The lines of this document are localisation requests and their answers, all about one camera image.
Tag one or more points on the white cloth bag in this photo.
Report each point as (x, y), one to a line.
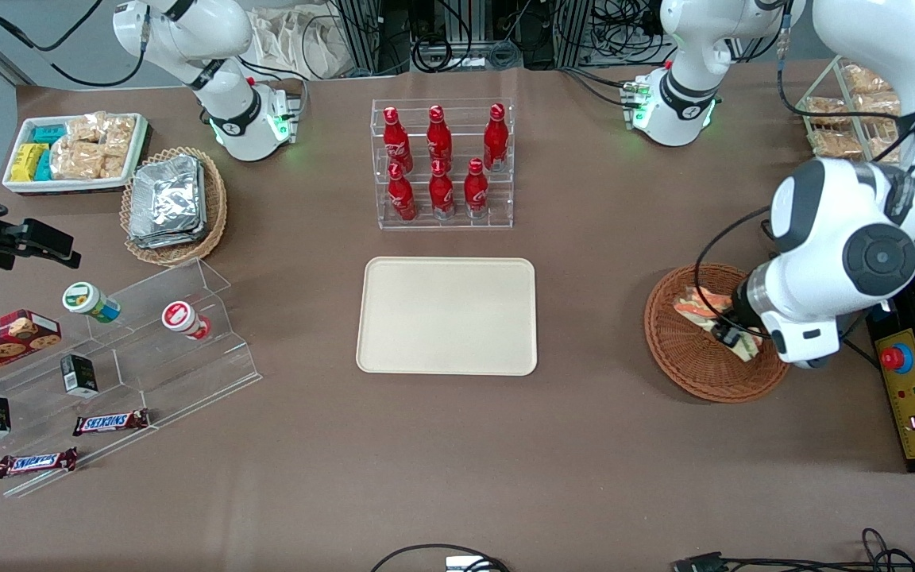
(291, 40)

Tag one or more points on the clear acrylic stepped shelf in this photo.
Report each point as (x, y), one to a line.
(187, 373)

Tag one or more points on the aluminium profile frame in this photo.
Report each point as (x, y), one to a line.
(362, 32)

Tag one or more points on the teal snack pack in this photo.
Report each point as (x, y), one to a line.
(48, 134)
(44, 167)

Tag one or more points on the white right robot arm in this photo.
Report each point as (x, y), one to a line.
(227, 103)

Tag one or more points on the black yellow control box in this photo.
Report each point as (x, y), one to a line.
(914, 405)

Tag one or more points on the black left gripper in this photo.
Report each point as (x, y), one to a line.
(737, 313)

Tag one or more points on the red-lid yogurt cup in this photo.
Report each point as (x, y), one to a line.
(181, 318)

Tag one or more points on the clear-wrapped rice cracker pack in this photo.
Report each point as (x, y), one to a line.
(76, 160)
(113, 160)
(120, 129)
(86, 127)

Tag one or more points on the red cola bottle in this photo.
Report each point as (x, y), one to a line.
(476, 191)
(439, 139)
(441, 193)
(496, 139)
(401, 197)
(396, 143)

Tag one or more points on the light oval wicker basket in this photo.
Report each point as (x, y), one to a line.
(215, 206)

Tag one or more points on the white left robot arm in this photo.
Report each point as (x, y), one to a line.
(862, 238)

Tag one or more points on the beige plastic tray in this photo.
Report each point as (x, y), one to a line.
(445, 318)

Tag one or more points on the brown round wicker basket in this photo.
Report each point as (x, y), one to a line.
(688, 369)

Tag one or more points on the snickers chocolate bar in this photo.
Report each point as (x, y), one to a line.
(35, 463)
(110, 423)

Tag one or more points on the clear acrylic bottle rack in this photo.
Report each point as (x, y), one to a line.
(501, 199)

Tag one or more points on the white rectangular snack tray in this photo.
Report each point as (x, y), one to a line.
(21, 187)

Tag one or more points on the green-lid yogurt cup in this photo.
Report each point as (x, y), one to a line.
(86, 300)

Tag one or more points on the yellow snack pack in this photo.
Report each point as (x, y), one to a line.
(26, 163)

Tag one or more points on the silver foil pack stack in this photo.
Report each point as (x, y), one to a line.
(167, 202)

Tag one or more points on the bagged brown snack pack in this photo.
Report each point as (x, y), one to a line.
(866, 78)
(878, 103)
(882, 151)
(829, 107)
(836, 144)

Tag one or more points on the triangle sandwich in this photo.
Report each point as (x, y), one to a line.
(696, 307)

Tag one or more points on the red emergency stop button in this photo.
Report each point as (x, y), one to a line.
(894, 359)

